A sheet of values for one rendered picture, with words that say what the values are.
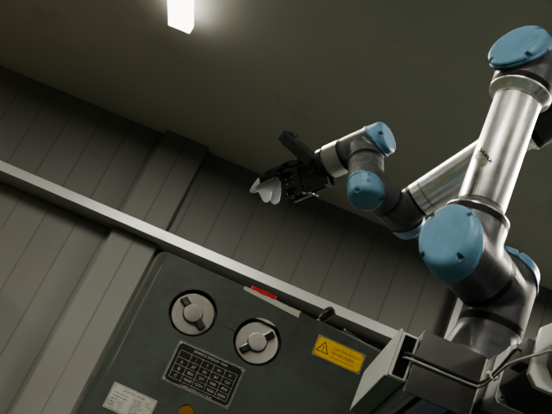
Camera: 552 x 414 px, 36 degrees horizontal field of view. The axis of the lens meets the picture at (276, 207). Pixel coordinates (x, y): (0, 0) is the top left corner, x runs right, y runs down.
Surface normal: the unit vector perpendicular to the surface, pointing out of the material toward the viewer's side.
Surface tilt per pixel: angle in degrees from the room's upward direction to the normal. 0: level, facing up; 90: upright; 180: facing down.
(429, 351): 90
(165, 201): 90
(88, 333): 90
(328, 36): 180
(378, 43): 180
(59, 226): 90
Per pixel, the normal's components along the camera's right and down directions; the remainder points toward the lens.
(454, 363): 0.09, -0.40
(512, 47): -0.55, -0.66
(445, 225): -0.66, -0.44
